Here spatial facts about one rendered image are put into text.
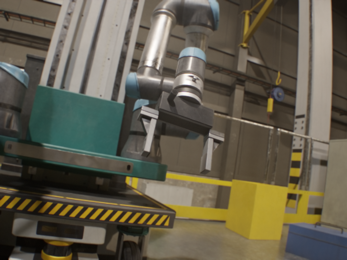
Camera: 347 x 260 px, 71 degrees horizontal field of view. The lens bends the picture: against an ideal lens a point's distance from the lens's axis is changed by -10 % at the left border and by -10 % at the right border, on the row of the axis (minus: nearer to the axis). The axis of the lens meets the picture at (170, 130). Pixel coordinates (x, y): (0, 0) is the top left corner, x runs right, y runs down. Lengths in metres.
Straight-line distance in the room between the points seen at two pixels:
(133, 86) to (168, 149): 6.50
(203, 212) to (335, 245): 1.21
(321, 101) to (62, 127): 3.25
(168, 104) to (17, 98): 0.53
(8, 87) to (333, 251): 1.80
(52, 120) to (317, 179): 3.17
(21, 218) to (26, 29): 7.05
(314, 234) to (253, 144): 6.88
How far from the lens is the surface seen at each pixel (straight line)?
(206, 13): 1.01
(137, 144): 0.93
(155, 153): 0.93
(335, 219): 3.33
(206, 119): 0.61
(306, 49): 4.00
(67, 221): 0.79
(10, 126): 0.93
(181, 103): 0.60
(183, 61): 0.69
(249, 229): 2.11
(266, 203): 2.13
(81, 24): 1.23
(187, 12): 1.02
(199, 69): 0.67
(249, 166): 8.48
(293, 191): 3.13
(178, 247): 1.60
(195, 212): 2.47
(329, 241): 1.81
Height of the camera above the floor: 0.46
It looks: 7 degrees up
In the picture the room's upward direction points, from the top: 9 degrees clockwise
